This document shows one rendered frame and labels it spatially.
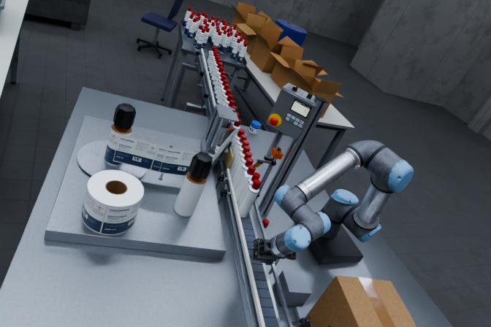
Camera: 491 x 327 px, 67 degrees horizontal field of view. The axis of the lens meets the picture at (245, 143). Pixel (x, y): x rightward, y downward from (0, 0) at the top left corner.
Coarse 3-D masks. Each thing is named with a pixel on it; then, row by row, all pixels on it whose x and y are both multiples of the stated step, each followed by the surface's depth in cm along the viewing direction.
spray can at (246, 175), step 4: (248, 168) 172; (252, 168) 172; (244, 172) 174; (248, 172) 173; (252, 172) 172; (244, 176) 174; (248, 176) 173; (240, 180) 176; (244, 180) 174; (240, 184) 176; (244, 184) 175; (240, 188) 176; (236, 192) 179; (240, 192) 177; (236, 196) 179; (236, 200) 180
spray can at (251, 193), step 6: (258, 180) 165; (252, 186) 165; (258, 186) 164; (246, 192) 167; (252, 192) 164; (258, 192) 166; (246, 198) 167; (252, 198) 166; (240, 204) 171; (246, 204) 168; (252, 204) 170; (240, 210) 170; (246, 210) 170; (240, 216) 172; (246, 216) 173
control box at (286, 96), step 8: (288, 88) 160; (280, 96) 161; (288, 96) 159; (296, 96) 158; (304, 96) 159; (312, 96) 163; (280, 104) 162; (288, 104) 161; (312, 104) 157; (272, 112) 165; (280, 112) 163; (280, 120) 164; (304, 120) 160; (280, 128) 166; (288, 128) 164; (296, 128) 163; (296, 136) 164
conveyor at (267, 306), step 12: (252, 228) 169; (240, 240) 160; (252, 240) 163; (252, 252) 157; (252, 264) 151; (264, 276) 148; (264, 288) 143; (252, 300) 137; (264, 300) 139; (264, 312) 134; (276, 324) 132
